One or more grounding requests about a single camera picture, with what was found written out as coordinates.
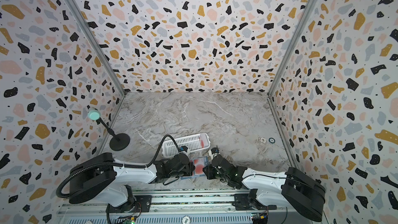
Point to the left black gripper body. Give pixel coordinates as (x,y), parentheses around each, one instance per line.
(187,171)

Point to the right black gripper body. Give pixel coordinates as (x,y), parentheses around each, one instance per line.
(210,168)

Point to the white plastic basket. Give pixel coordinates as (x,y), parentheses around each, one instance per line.
(193,142)

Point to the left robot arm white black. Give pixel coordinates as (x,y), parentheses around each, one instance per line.
(105,179)

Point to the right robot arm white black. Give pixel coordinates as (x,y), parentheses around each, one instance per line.
(292,188)

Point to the stack of red-circle cards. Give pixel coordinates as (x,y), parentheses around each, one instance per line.
(204,140)

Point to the black stand with green ball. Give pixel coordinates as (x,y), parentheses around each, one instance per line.
(118,142)

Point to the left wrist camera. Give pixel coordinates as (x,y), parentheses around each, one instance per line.
(184,149)

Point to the aluminium rail base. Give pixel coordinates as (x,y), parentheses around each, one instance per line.
(183,207)

